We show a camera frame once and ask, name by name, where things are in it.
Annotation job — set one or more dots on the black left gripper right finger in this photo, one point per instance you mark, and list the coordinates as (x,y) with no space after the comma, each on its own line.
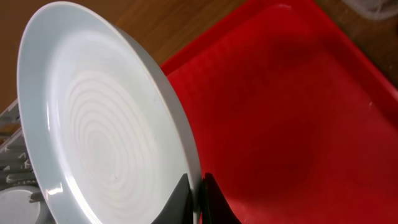
(214,207)

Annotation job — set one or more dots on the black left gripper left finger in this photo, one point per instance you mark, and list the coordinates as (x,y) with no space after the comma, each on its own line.
(179,207)

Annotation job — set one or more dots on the large light blue plate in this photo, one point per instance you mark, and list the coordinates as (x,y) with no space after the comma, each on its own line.
(106,133)

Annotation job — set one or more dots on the light blue bowl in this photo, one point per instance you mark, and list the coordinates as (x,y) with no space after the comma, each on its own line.
(24,205)

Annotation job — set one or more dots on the grey plastic dishwasher rack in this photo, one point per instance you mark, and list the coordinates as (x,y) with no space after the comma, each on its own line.
(16,168)

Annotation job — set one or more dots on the clear plastic waste bin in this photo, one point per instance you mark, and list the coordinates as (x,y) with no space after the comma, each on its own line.
(375,10)

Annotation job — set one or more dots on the red plastic tray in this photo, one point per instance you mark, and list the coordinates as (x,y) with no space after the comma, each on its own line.
(293,121)

